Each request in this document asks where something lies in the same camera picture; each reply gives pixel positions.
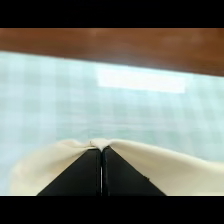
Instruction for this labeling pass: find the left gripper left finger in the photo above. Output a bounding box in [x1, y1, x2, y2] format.
[36, 148, 102, 197]

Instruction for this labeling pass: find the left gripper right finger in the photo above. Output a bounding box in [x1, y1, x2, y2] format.
[101, 146, 167, 197]

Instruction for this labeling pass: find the cream garment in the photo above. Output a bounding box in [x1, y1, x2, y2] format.
[9, 137, 224, 197]

